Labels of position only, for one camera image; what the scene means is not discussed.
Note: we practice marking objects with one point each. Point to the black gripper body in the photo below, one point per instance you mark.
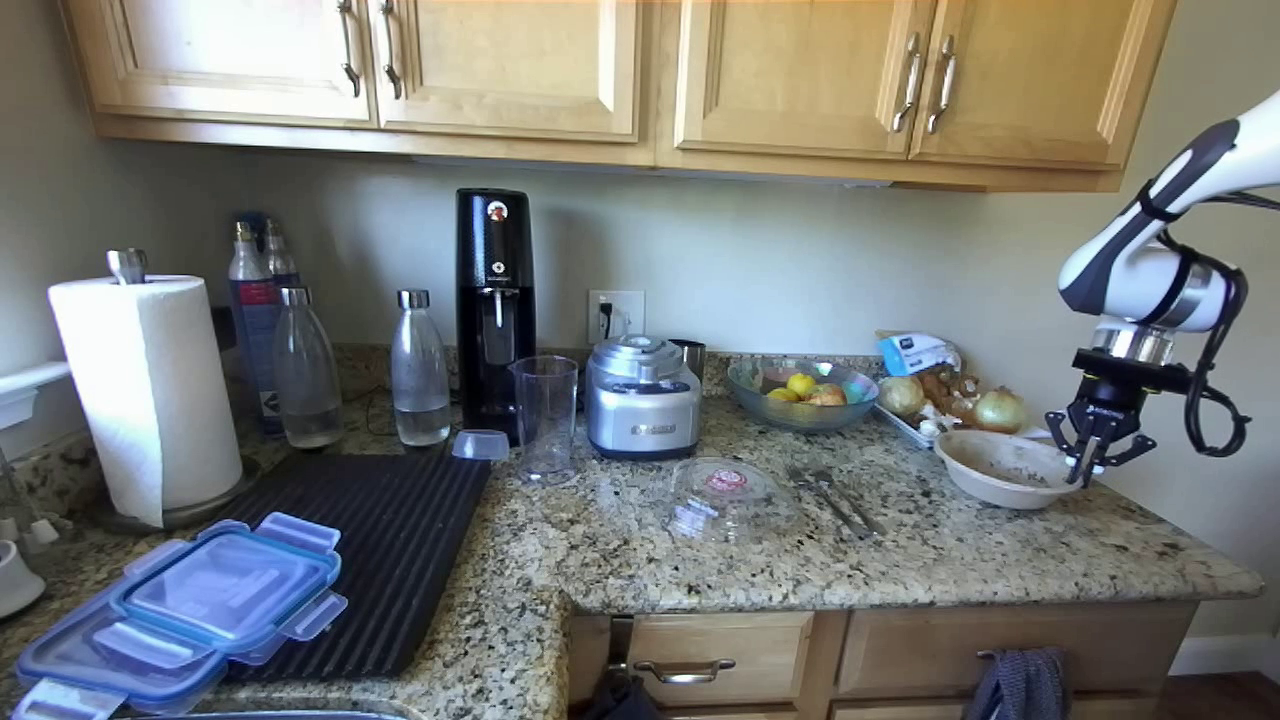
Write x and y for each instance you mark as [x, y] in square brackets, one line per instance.
[1115, 393]

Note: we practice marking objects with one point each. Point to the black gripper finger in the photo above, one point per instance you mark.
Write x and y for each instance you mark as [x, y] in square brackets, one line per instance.
[1098, 455]
[1067, 434]

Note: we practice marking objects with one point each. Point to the white ceramic top bowl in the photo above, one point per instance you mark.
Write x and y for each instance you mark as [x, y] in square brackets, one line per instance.
[1004, 471]

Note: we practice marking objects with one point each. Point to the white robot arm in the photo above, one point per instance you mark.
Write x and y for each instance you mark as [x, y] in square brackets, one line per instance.
[1160, 308]

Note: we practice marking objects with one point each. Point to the glass fruit bowl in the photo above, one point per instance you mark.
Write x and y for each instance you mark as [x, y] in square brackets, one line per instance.
[801, 393]

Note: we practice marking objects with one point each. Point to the large yellow onion front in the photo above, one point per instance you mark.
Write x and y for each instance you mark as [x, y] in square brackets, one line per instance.
[1003, 410]

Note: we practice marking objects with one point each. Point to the white rectangular tray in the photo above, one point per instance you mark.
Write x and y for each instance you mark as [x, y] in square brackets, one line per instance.
[924, 434]

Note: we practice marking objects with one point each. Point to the brown onion back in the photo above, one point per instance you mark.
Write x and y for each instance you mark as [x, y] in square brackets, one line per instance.
[900, 393]

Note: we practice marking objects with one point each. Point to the blue white food package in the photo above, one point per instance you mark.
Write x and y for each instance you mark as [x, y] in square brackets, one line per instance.
[906, 354]

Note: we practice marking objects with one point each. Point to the blue grey hanging towel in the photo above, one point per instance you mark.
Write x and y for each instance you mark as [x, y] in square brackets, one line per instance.
[1020, 686]

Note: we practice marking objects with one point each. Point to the wooden upper cabinets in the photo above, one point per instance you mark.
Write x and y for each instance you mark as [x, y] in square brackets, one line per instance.
[949, 94]

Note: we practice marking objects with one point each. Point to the clear plastic lid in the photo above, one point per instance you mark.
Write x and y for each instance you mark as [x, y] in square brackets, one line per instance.
[719, 503]

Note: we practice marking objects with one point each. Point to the silver food processor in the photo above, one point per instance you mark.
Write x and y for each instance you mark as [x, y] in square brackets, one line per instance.
[643, 396]

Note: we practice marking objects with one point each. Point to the clear measuring cup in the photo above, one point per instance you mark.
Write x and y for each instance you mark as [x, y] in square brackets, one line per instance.
[544, 419]

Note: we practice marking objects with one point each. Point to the black soda maker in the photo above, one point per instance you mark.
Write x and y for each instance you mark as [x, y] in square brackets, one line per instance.
[492, 300]

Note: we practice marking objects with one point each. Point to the clear glass bottle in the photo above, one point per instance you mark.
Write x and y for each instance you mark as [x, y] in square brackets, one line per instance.
[418, 372]

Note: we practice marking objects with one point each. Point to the black drying mat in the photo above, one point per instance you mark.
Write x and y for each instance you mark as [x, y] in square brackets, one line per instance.
[402, 526]

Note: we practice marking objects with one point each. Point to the clear glass carafe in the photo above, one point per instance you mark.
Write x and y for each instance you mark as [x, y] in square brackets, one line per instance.
[305, 372]

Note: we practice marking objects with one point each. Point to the dark tinted bottle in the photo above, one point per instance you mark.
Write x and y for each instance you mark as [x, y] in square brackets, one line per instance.
[257, 268]

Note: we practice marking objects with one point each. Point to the blue lidded plastic container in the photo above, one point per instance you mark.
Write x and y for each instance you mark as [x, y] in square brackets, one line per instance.
[166, 634]

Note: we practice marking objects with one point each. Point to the paper towel roll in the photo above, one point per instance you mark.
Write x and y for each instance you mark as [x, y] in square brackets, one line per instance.
[154, 388]

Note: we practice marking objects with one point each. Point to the white wall outlet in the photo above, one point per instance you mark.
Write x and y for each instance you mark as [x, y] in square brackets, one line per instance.
[613, 312]

